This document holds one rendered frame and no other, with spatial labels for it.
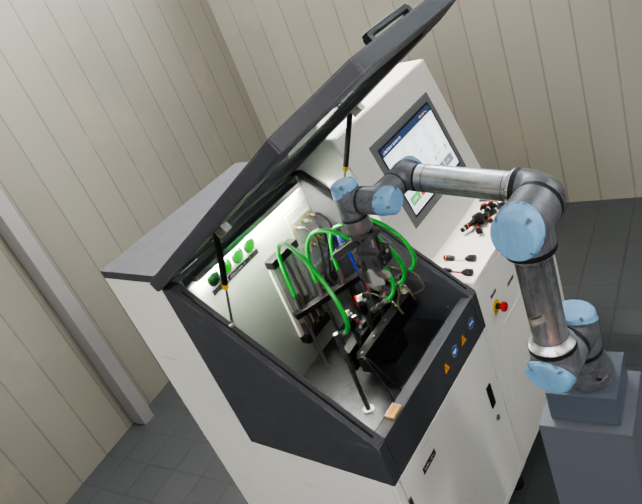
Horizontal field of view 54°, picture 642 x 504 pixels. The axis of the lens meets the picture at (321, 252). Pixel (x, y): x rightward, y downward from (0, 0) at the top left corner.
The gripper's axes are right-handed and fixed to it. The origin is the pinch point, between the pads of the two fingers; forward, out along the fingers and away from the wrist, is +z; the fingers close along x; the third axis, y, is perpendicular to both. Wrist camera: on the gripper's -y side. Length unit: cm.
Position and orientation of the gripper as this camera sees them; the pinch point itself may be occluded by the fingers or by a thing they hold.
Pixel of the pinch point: (375, 286)
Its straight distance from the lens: 185.5
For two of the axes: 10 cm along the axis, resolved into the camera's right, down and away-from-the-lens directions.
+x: 5.3, -5.8, 6.2
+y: 7.7, 0.3, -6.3
